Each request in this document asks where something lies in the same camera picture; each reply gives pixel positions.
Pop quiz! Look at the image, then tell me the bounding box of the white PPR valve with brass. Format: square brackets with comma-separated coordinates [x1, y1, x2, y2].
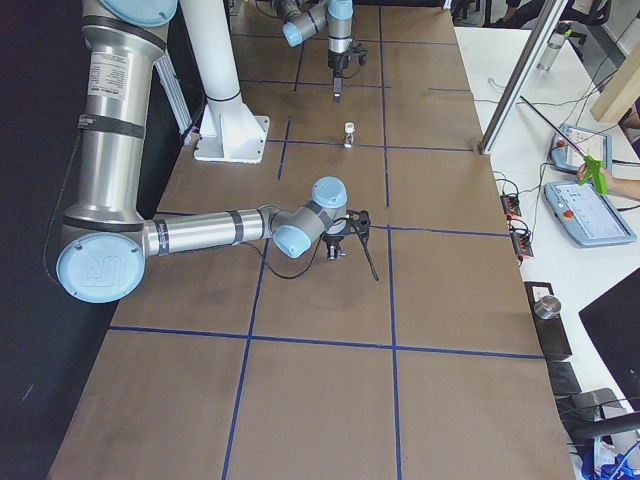
[343, 122, 356, 148]

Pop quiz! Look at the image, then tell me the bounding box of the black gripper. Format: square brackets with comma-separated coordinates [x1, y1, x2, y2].
[322, 233, 344, 261]
[328, 50, 350, 103]

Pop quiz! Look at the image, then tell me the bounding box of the teach pendant tablet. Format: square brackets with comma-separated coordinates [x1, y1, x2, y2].
[543, 181, 637, 247]
[550, 124, 613, 173]

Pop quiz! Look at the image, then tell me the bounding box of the far teach pendant tablet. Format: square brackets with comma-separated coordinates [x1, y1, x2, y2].
[550, 124, 613, 173]

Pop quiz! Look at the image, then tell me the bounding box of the chrome tee pipe fitting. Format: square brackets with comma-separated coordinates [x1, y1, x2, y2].
[331, 248, 348, 261]

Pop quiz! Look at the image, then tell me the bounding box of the person in black shirt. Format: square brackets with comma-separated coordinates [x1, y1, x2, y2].
[575, 99, 640, 199]

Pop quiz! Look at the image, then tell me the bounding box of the steel cylinder weight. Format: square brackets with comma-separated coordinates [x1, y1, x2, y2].
[533, 295, 561, 320]

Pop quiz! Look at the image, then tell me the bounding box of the aluminium frame post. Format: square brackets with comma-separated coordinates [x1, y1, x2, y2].
[478, 0, 568, 155]

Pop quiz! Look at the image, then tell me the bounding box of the clear water bottle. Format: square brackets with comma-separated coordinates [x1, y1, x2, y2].
[536, 21, 572, 72]

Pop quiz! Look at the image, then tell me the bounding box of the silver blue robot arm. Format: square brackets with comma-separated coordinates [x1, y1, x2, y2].
[55, 1, 348, 304]
[270, 0, 356, 103]

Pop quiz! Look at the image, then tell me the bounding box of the green handled reacher grabber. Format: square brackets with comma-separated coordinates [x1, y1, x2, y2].
[519, 95, 621, 196]

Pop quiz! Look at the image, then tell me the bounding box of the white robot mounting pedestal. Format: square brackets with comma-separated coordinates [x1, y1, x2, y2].
[180, 0, 270, 164]

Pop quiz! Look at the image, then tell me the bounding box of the black laptop corner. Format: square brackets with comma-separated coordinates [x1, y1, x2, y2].
[579, 270, 640, 410]

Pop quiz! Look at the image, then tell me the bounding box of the near teach pendant tablet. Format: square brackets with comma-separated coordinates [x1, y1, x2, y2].
[543, 181, 637, 247]

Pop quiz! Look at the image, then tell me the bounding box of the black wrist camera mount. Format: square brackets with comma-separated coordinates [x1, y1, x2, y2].
[331, 208, 381, 282]
[346, 41, 368, 67]

